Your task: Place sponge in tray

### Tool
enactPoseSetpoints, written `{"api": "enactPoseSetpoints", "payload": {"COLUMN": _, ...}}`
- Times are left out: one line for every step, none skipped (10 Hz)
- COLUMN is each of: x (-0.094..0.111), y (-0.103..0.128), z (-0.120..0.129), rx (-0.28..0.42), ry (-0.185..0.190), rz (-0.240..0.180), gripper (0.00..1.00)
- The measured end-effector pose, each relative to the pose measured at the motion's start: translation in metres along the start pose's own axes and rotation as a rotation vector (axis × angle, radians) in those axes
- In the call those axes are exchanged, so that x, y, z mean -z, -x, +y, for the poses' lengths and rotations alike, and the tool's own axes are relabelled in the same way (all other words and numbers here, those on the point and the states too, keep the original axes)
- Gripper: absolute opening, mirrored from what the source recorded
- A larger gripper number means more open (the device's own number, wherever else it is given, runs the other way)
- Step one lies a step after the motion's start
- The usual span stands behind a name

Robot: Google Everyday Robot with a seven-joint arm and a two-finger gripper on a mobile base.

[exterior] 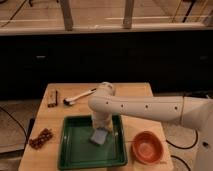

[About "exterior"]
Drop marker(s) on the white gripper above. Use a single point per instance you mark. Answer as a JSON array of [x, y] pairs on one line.
[[102, 121]]

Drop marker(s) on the blue grey sponge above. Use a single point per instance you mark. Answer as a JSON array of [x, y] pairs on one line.
[[99, 136]]

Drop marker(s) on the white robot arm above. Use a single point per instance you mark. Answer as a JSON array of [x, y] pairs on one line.
[[189, 112]]

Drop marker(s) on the green plastic tray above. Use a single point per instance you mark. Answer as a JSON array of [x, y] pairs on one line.
[[76, 151]]

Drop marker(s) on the brown chocolate bar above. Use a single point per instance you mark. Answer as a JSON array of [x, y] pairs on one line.
[[52, 99]]

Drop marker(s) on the orange bowl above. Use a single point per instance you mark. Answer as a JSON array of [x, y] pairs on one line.
[[147, 148]]

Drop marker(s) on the brown grape cluster toy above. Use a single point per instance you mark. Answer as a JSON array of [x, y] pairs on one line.
[[44, 136]]

